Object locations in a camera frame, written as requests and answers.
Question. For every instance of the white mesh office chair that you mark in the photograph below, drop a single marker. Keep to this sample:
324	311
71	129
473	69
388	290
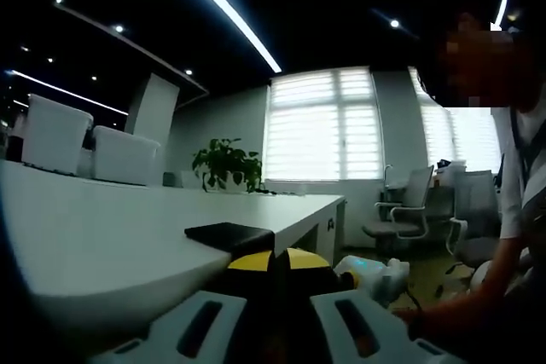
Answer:
420	187

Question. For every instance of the white chair back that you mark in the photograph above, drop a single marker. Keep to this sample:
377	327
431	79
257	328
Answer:
179	180

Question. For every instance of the dark blue cloth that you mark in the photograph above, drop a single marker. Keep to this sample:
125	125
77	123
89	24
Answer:
500	172

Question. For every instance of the white gooseneck tube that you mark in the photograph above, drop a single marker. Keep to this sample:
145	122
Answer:
385	176

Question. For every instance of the white desk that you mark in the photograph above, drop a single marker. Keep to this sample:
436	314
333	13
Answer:
106	232

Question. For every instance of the round ceiling spotlights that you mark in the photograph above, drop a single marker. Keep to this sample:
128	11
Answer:
394	23

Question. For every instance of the long curved ceiling light strip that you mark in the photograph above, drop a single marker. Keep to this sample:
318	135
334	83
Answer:
222	1

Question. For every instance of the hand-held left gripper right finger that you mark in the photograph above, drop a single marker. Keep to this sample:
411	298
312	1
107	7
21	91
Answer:
322	319

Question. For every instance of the white plastic storage bin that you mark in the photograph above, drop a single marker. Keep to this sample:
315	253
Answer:
55	134
126	155

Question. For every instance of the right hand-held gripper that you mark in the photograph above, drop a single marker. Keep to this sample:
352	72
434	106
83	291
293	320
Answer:
379	274

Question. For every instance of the white square pillar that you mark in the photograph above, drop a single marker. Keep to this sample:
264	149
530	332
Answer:
153	104

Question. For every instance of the small white box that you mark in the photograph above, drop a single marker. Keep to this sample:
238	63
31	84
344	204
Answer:
454	170

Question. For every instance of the straight ceiling light strip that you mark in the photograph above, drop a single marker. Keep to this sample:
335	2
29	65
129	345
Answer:
64	90

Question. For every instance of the green plant in white pot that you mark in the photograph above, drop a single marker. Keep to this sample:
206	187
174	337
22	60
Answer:
226	159

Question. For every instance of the grey office chair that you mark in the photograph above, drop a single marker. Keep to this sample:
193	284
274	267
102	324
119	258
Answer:
478	202

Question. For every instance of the person's leg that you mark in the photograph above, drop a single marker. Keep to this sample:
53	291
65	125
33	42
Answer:
480	276

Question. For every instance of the short curved ceiling light strip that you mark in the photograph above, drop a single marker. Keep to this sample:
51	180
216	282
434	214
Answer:
501	8

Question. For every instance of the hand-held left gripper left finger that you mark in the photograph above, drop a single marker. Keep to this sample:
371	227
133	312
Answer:
164	338

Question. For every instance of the black fixed fixture clamp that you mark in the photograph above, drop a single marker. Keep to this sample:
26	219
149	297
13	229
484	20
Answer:
230	234

